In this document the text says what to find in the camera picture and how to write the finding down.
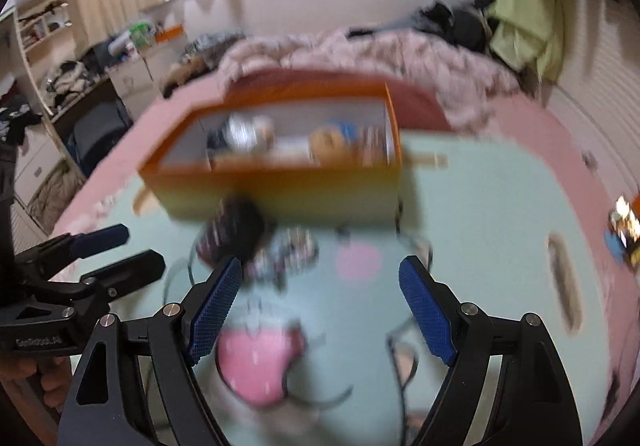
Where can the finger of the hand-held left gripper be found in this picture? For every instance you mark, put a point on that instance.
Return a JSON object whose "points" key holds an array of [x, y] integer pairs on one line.
{"points": [[100, 236], [130, 271]]}

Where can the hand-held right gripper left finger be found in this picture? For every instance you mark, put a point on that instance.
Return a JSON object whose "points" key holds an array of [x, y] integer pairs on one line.
{"points": [[215, 311]]}

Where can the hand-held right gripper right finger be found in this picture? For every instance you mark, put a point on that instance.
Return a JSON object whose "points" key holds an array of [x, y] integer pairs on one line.
{"points": [[425, 311]]}

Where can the black red striped object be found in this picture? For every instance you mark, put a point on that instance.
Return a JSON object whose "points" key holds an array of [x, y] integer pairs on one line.
{"points": [[235, 231]]}

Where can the orange cardboard box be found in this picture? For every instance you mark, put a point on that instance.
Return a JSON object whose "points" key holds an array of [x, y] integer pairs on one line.
{"points": [[300, 191]]}

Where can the tan plush toy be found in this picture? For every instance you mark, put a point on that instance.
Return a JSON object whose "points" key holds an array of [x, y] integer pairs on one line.
{"points": [[327, 141]]}

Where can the person's left hand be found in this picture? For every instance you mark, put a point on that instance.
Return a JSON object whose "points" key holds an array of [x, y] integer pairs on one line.
{"points": [[30, 371]]}

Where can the black clothes heap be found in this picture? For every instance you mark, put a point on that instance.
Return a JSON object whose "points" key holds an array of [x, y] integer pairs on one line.
{"points": [[15, 119]]}

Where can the clothes pile on desk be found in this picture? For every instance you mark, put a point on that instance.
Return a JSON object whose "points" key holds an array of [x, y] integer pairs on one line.
{"points": [[70, 79]]}

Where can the white drawer cabinet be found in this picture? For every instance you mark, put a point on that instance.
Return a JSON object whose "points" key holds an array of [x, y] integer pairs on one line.
{"points": [[132, 76]]}

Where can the blue phone stand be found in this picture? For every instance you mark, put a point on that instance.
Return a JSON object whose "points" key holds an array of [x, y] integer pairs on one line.
{"points": [[614, 243]]}

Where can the dark red pillow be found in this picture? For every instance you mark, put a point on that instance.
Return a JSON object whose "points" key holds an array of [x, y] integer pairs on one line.
{"points": [[425, 106]]}

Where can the green lidded jar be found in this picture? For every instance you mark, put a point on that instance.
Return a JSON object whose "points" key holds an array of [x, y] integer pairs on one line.
{"points": [[141, 35]]}

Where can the small orange box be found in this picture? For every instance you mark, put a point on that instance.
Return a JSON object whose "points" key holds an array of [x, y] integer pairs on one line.
{"points": [[170, 33]]}

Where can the patterned clothes heap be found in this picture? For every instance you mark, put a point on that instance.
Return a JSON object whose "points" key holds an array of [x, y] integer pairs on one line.
{"points": [[210, 49]]}

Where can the white shelf unit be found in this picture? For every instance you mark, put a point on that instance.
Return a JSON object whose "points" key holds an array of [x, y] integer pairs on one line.
{"points": [[40, 26]]}

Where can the smartphone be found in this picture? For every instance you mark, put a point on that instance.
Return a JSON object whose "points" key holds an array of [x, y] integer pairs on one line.
{"points": [[625, 221]]}

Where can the pink floral quilt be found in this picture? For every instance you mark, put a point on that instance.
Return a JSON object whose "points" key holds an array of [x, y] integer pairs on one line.
{"points": [[400, 56]]}

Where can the white slatted panel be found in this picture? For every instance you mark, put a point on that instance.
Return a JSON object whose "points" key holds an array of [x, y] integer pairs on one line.
{"points": [[600, 86]]}

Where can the dark clothes pile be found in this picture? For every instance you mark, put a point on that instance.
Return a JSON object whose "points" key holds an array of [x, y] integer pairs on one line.
{"points": [[460, 24]]}

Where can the light green cloth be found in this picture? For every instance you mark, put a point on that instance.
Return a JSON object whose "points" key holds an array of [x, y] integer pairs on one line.
{"points": [[525, 16]]}

